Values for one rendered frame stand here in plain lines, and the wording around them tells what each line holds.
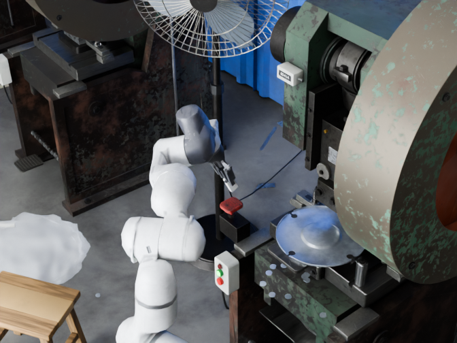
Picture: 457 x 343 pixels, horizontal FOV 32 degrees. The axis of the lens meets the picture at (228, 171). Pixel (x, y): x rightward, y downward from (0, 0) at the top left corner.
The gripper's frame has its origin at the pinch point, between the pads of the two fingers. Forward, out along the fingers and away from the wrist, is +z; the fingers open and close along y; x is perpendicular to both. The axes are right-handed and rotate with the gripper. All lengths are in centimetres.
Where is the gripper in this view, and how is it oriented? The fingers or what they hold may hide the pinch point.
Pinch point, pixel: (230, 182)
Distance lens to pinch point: 267.6
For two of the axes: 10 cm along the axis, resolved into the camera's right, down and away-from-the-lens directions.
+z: 3.4, 5.7, 7.5
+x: 7.0, -6.8, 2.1
